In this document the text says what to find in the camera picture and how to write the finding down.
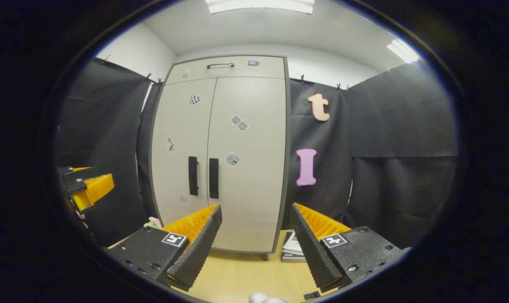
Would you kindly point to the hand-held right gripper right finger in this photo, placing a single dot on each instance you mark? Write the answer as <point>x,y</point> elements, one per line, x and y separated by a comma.
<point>315,256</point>

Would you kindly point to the small ceiling light panel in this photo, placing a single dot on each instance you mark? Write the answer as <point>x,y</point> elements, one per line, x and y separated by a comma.
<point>401,51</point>

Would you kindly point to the black backdrop cloth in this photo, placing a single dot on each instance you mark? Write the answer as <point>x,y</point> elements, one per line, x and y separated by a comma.
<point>385,126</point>

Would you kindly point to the green and pink plush toy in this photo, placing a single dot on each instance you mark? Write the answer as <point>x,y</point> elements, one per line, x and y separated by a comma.
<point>154,222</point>

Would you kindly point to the grey double-door shoe cabinet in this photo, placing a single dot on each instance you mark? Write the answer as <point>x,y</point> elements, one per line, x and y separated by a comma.
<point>287,168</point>

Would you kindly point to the stack of white booklets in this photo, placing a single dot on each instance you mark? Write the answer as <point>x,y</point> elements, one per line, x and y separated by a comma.
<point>292,249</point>

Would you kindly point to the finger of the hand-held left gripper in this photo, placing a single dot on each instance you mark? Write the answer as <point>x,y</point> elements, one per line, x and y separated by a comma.
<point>96,189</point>
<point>77,172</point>

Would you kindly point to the grey cabinet drawer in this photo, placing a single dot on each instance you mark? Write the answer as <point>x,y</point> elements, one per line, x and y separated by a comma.
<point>237,75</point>

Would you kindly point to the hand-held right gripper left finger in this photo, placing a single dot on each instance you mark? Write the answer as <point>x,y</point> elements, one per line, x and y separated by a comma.
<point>199,252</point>

